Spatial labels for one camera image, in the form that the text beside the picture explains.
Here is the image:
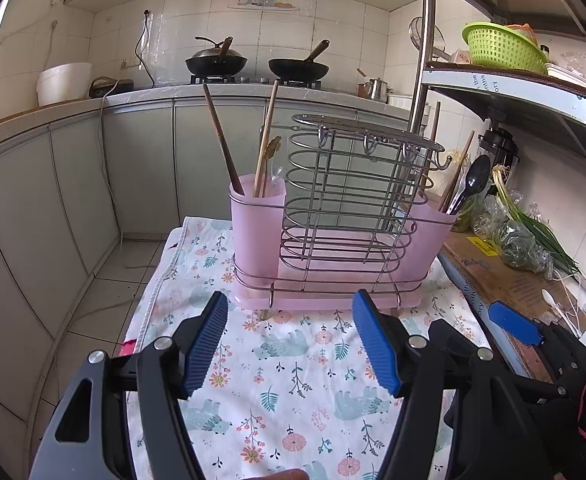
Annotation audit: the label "green plastic basket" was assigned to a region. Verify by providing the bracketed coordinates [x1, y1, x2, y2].
[462, 21, 550, 74]

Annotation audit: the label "metal kettle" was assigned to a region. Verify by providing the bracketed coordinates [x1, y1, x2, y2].
[364, 77, 395, 105]

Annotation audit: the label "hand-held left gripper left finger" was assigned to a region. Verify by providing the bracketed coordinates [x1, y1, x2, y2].
[28, 290, 231, 480]

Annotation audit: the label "black plastic spoon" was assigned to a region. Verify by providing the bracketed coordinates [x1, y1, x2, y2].
[448, 154, 492, 216]

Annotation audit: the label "gas stove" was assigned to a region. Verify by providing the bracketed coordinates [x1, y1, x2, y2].
[189, 73, 324, 89]

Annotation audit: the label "brown wooden chopstick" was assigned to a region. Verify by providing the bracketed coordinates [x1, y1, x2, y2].
[438, 131, 476, 213]

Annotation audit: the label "gold metal spoon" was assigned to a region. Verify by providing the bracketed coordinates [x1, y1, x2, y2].
[260, 135, 284, 199]

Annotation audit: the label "bagged green vegetables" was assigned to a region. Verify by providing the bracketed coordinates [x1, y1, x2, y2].
[455, 192, 557, 274]

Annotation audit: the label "white plastic spoon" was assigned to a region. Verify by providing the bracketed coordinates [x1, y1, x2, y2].
[541, 288, 582, 337]

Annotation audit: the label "black power cable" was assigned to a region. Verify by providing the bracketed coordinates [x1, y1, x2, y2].
[133, 9, 157, 89]

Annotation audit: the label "grey lower kitchen cabinets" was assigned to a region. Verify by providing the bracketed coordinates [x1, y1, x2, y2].
[0, 85, 436, 443]

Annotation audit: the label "white rice cooker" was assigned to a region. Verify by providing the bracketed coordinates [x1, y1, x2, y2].
[36, 62, 94, 107]

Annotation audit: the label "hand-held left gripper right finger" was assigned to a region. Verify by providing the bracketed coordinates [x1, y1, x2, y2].
[351, 289, 556, 480]

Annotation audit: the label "metal shelf rack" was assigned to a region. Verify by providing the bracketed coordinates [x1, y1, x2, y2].
[407, 0, 586, 311]

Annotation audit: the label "floral printed cloth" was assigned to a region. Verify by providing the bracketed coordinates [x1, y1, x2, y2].
[123, 216, 494, 480]

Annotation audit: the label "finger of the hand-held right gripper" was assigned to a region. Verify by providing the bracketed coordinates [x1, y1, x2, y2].
[487, 300, 561, 358]

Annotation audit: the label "white plastic tub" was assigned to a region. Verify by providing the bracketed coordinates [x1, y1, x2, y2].
[543, 61, 586, 97]

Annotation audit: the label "metal skimmer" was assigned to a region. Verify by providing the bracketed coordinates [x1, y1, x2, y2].
[409, 16, 452, 61]

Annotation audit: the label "person's left hand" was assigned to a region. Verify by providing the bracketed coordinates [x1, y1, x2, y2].
[265, 467, 310, 480]

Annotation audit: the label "pink wire utensil holder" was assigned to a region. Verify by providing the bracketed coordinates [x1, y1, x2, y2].
[229, 114, 460, 311]

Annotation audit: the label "green onions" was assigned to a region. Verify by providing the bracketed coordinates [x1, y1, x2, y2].
[492, 165, 582, 274]

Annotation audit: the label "white power cable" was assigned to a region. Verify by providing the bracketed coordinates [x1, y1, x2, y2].
[96, 79, 125, 247]

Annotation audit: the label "small black appliance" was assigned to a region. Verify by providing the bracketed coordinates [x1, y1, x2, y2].
[89, 76, 135, 99]

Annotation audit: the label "dark brown chopstick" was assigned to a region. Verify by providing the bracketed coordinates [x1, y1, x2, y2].
[202, 84, 246, 196]

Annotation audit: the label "black wok with lid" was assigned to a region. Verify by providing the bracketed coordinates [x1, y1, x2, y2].
[185, 36, 249, 79]

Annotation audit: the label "glass wall shelf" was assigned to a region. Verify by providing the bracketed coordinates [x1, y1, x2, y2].
[226, 0, 302, 11]

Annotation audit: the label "tan wooden chopstick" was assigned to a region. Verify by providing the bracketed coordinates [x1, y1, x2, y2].
[253, 80, 280, 199]

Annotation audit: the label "flat cardboard sheet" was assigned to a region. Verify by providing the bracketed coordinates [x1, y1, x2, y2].
[437, 230, 586, 387]

